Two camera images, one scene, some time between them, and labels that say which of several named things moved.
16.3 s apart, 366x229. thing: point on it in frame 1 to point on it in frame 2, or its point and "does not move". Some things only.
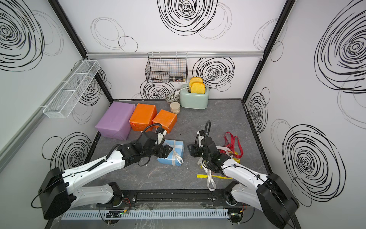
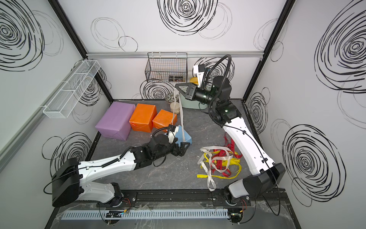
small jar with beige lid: (175, 107) does not move
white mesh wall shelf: (60, 106) does not move
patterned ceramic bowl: (171, 97) does not move
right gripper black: (194, 151) to (192, 92)
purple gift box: (116, 122) does not move
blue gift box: (177, 155) to (179, 135)
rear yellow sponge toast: (195, 79) does not move
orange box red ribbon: (142, 117) does not move
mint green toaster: (192, 100) does not move
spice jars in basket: (177, 78) does not move
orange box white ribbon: (167, 119) to (173, 112)
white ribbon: (176, 154) to (181, 117)
